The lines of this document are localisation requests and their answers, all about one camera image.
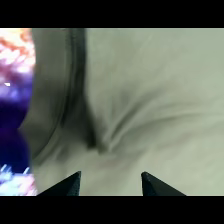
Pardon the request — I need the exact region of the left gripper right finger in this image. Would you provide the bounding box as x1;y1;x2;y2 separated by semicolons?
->
140;171;187;197

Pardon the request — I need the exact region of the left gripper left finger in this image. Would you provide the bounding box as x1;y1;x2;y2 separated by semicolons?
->
35;170;82;197

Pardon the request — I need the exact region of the grey shirt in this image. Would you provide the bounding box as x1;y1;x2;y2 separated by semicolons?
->
18;27;224;197

